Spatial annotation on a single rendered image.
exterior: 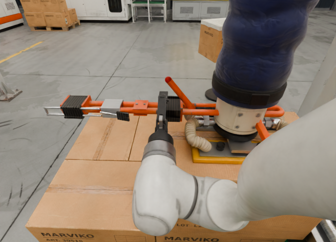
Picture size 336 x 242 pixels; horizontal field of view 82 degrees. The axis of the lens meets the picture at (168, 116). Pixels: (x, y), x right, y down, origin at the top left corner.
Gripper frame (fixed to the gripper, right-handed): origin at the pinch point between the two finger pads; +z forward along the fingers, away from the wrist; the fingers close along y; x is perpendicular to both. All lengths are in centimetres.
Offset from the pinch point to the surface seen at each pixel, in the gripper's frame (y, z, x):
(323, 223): 54, -13, 75
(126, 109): -0.7, -2.2, -13.3
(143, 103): -1.4, 1.0, -7.6
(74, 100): -2.5, 0.7, -32.5
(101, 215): 53, -14, -30
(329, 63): 20, 101, 133
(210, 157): 11.3, -12.6, 16.8
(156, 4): 50, 729, -65
